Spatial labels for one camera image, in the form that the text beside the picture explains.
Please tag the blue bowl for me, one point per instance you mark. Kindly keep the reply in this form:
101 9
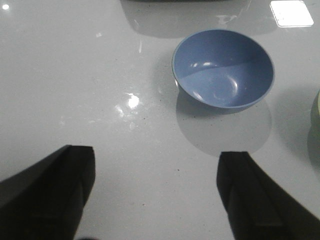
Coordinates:
223 69

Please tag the green bowl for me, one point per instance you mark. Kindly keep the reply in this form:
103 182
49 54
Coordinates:
315 113

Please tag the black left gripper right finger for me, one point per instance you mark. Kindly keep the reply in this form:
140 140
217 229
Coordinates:
257 207

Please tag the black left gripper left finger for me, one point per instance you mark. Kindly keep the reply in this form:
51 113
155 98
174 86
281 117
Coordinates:
46 200

